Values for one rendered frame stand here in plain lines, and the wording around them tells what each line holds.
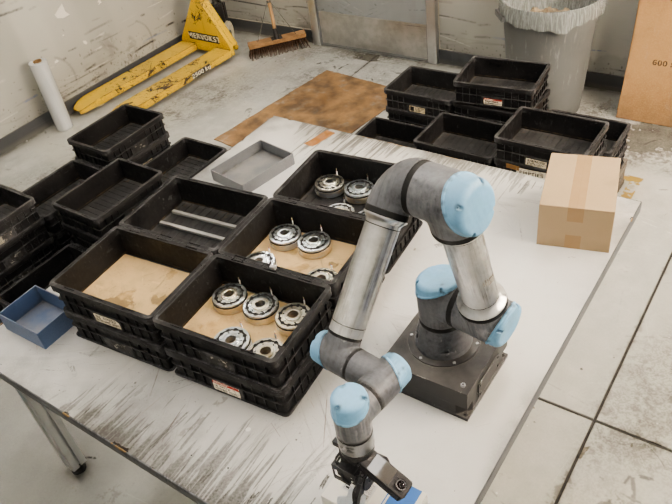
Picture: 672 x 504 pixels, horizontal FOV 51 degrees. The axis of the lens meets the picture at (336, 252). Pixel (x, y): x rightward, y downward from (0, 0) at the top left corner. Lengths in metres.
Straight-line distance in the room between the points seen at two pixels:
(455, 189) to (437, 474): 0.74
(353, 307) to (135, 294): 0.93
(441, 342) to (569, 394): 1.11
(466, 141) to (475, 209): 2.15
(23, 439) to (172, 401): 1.22
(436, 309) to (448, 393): 0.22
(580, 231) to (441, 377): 0.74
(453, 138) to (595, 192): 1.32
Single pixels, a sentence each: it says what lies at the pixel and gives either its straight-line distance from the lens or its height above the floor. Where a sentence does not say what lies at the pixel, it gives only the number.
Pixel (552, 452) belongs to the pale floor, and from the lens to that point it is 2.66.
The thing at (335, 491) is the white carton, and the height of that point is 0.81.
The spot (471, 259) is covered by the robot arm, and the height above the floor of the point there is 1.23.
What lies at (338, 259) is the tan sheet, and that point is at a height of 0.83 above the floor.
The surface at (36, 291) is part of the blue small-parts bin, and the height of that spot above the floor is 0.75.
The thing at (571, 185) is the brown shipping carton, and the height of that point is 0.86.
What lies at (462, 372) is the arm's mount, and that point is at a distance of 1.81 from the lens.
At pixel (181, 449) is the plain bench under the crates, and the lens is 1.92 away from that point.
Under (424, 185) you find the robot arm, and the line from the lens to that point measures 1.34.
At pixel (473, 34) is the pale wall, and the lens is 4.97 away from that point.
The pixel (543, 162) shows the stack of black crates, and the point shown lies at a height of 0.52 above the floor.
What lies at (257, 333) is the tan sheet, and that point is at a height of 0.83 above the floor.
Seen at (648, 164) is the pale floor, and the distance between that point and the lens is 4.07.
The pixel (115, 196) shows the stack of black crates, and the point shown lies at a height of 0.49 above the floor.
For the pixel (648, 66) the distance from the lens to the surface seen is 4.38.
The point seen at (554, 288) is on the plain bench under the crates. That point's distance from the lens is 2.19.
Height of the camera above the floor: 2.18
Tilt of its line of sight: 39 degrees down
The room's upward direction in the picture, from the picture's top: 9 degrees counter-clockwise
